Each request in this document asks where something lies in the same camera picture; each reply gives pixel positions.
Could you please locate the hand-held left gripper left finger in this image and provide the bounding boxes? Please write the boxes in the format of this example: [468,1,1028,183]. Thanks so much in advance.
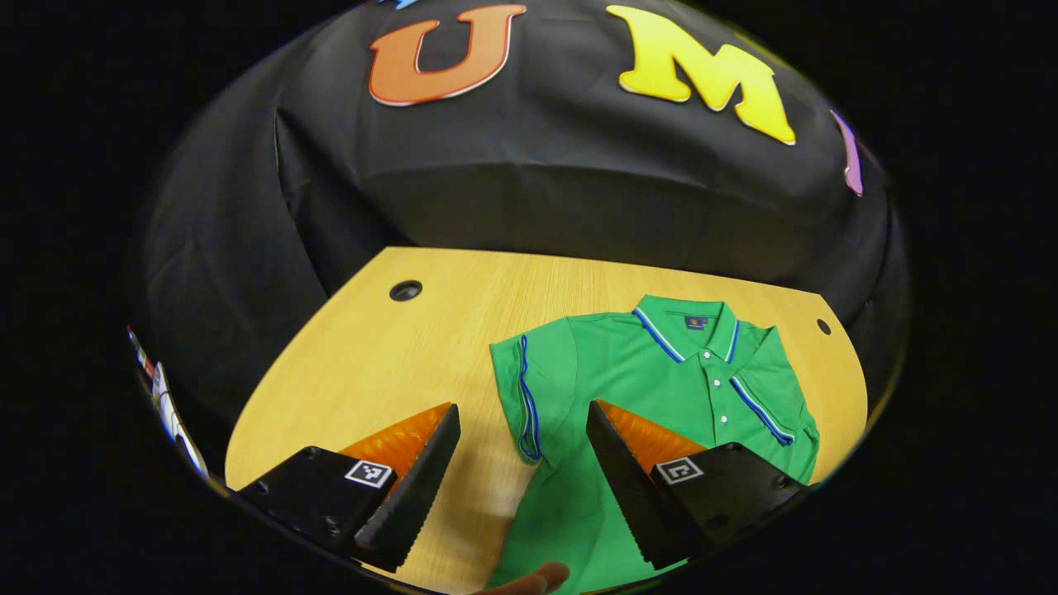
[236,402,462,573]

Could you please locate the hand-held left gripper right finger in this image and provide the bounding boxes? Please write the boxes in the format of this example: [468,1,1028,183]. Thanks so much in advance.
[585,400,809,571]

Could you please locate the green T-shirt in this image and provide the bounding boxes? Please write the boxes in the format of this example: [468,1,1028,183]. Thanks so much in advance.
[488,295,821,594]

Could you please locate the white printed panel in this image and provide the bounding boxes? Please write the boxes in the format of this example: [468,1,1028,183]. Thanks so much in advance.
[126,326,209,480]

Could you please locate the black backdrop cloth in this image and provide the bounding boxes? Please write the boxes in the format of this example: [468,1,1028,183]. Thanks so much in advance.
[132,0,910,480]

